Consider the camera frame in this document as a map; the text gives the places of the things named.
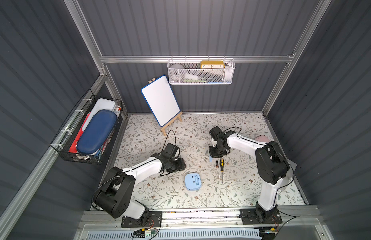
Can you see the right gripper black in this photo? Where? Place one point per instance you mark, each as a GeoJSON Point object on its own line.
{"type": "Point", "coordinates": [216, 151]}

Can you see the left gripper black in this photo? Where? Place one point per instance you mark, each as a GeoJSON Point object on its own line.
{"type": "Point", "coordinates": [178, 164]}

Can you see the black yellow screwdriver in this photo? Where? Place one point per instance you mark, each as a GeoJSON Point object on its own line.
{"type": "Point", "coordinates": [221, 165]}

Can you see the light blue alarm clock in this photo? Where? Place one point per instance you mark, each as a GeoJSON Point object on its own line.
{"type": "Point", "coordinates": [192, 182]}

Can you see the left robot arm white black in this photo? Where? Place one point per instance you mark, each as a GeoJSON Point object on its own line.
{"type": "Point", "coordinates": [114, 195]}

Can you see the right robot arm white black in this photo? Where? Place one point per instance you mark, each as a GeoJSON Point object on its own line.
{"type": "Point", "coordinates": [272, 165]}

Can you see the small wooden easel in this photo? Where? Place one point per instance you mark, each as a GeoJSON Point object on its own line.
{"type": "Point", "coordinates": [172, 121]}

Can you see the pink rectangular case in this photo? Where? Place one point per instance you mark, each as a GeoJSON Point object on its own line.
{"type": "Point", "coordinates": [262, 138]}

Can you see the dark blue oval case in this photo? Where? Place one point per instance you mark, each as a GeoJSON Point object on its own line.
{"type": "Point", "coordinates": [97, 131]}

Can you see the yellow clock in basket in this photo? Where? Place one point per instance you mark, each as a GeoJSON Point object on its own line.
{"type": "Point", "coordinates": [208, 64]}

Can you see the tape roll in basket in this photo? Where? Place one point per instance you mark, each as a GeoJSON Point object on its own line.
{"type": "Point", "coordinates": [176, 73]}

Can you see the white plastic box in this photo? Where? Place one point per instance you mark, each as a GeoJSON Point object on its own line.
{"type": "Point", "coordinates": [101, 104]}

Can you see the red folder in basket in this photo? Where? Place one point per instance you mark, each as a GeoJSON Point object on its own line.
{"type": "Point", "coordinates": [73, 147]}

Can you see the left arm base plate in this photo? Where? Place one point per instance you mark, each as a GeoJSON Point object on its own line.
{"type": "Point", "coordinates": [147, 220]}

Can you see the white board blue frame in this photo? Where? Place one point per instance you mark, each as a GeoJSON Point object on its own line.
{"type": "Point", "coordinates": [160, 100]}

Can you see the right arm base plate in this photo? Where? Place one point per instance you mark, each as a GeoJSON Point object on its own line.
{"type": "Point", "coordinates": [260, 217]}

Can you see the black wire side basket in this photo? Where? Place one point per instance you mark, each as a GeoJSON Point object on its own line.
{"type": "Point", "coordinates": [67, 134]}

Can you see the white wire wall basket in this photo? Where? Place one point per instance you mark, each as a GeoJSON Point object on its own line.
{"type": "Point", "coordinates": [196, 76]}

